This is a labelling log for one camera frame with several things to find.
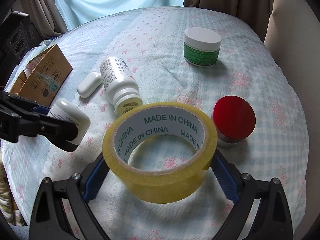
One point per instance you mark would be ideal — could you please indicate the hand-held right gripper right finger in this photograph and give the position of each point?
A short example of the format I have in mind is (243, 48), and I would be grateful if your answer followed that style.
(225, 177)

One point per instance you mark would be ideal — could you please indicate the yellow packing tape roll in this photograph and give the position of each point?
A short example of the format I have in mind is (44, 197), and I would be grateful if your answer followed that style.
(160, 172)

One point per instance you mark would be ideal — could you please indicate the green jar with white lid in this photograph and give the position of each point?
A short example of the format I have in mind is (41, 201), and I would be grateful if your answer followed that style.
(201, 50)

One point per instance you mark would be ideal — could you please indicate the brown cardboard box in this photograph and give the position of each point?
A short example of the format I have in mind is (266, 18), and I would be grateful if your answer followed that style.
(50, 67)

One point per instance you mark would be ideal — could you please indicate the floral checked bed cover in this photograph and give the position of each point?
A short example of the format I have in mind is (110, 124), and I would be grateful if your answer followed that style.
(250, 67)

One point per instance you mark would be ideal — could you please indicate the white labelled pill bottle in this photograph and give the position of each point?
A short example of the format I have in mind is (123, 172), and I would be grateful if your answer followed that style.
(117, 80)

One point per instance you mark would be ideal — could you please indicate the beige curtain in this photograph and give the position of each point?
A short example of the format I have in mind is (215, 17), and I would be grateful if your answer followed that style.
(40, 2)

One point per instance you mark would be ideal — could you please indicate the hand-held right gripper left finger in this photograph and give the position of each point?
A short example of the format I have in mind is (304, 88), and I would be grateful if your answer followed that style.
(95, 180)

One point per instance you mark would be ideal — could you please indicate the small white oval case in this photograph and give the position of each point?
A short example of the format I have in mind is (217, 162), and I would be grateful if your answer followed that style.
(88, 85)

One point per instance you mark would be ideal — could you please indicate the patterned floral cloth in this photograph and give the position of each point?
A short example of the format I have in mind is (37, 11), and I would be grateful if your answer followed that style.
(10, 205)

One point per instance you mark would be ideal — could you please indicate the small white plastic bottle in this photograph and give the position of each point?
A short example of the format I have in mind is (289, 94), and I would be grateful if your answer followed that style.
(75, 116)

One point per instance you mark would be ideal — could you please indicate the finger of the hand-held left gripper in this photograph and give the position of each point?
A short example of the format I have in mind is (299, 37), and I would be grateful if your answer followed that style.
(57, 132)
(41, 110)

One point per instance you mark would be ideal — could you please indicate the round tin with red lid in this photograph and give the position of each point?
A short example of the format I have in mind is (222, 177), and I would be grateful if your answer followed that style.
(233, 116)

